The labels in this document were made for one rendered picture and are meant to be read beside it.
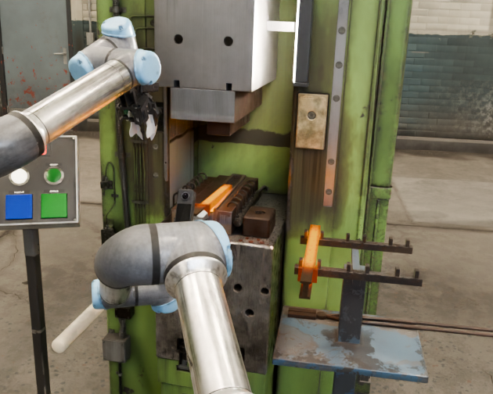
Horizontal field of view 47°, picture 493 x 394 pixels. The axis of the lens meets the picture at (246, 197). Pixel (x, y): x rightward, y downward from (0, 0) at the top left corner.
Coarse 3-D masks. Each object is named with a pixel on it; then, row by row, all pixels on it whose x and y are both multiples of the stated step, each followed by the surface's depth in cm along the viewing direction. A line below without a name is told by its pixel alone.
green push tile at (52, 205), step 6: (42, 198) 172; (48, 198) 173; (54, 198) 173; (60, 198) 173; (66, 198) 174; (42, 204) 172; (48, 204) 172; (54, 204) 173; (60, 204) 173; (66, 204) 173; (42, 210) 172; (48, 210) 172; (54, 210) 172; (60, 210) 173; (66, 210) 173; (42, 216) 171; (48, 216) 172; (54, 216) 172; (60, 216) 172; (66, 216) 173
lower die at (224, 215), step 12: (204, 180) 216; (216, 180) 213; (228, 180) 210; (240, 180) 211; (204, 192) 197; (228, 192) 195; (240, 192) 198; (216, 216) 180; (228, 216) 179; (228, 228) 180
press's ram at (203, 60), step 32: (160, 0) 164; (192, 0) 162; (224, 0) 160; (256, 0) 160; (160, 32) 167; (192, 32) 165; (224, 32) 163; (256, 32) 164; (160, 64) 170; (192, 64) 168; (224, 64) 166; (256, 64) 168
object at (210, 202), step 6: (222, 186) 198; (228, 186) 199; (216, 192) 190; (222, 192) 190; (210, 198) 182; (216, 198) 183; (198, 204) 172; (204, 204) 172; (210, 204) 176; (216, 204) 183; (198, 210) 166
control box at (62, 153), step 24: (48, 144) 177; (72, 144) 179; (24, 168) 174; (48, 168) 175; (72, 168) 177; (0, 192) 171; (24, 192) 172; (48, 192) 174; (72, 192) 175; (0, 216) 169; (72, 216) 174
